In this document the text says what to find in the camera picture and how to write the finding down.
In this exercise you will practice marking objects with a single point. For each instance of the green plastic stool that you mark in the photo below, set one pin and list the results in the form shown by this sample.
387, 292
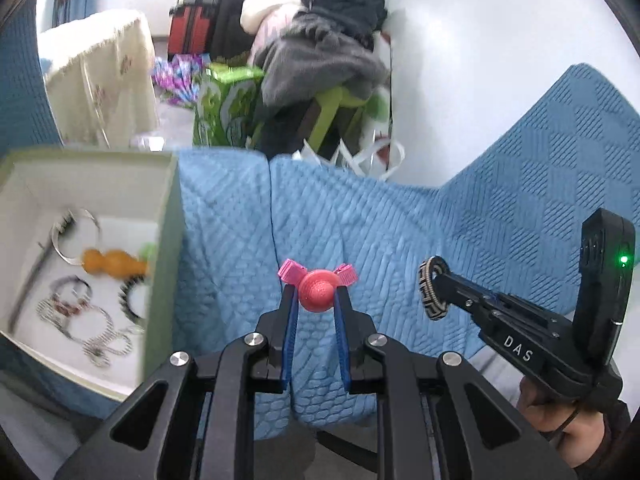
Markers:
340, 97

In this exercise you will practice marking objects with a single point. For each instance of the red suitcase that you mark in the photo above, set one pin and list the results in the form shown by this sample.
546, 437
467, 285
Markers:
190, 27

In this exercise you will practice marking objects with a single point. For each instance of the plain black suitcase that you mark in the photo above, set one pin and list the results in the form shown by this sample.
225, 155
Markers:
232, 10

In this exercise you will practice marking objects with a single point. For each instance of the black patterned bangle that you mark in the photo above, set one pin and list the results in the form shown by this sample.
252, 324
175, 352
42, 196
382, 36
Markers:
427, 290

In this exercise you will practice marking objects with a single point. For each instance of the person's right forearm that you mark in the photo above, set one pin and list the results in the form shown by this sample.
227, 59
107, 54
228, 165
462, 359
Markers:
619, 435

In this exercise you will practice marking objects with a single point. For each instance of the orange gourd ornament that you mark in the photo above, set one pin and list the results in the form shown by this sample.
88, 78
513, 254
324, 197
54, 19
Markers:
110, 261

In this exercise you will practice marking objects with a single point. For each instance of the small green item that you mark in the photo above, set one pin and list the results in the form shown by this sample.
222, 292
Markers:
148, 250

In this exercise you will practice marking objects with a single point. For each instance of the cream garment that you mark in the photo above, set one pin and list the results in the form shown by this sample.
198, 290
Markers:
265, 0

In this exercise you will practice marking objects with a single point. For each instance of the dark blue clothes pile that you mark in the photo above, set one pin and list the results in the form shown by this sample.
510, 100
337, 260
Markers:
345, 0

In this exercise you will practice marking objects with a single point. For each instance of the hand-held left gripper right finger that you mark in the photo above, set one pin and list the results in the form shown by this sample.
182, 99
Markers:
342, 347

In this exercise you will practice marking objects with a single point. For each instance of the person's right hand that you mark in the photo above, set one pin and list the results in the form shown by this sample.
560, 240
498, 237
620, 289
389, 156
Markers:
575, 435

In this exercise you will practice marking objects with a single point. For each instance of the pale green cardboard box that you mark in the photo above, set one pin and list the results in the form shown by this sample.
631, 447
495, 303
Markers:
170, 260

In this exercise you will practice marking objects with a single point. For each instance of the blue quilted sofa cover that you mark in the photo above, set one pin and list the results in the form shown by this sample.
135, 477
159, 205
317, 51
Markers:
400, 220

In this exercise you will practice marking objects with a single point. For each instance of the green gift bag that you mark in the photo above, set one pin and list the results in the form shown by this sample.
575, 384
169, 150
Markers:
220, 110

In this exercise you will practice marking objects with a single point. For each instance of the pink ball-shaped toy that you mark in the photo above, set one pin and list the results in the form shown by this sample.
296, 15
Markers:
317, 292

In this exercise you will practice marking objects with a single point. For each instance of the purple foil wrapper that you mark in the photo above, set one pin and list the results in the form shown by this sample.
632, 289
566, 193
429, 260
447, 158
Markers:
175, 75

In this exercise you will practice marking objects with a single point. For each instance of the dark thin stick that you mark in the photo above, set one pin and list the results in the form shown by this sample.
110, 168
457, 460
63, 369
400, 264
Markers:
27, 287

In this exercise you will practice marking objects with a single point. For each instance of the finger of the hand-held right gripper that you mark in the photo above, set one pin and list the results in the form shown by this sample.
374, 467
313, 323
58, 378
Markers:
480, 292
465, 307

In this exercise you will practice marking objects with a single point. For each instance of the grey fleece blanket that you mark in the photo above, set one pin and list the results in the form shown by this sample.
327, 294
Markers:
320, 55

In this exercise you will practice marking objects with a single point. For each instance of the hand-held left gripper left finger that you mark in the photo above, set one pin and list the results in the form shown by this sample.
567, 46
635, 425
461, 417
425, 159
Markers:
287, 340

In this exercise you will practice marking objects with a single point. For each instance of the silver bangle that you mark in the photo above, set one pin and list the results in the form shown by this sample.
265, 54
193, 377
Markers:
60, 250

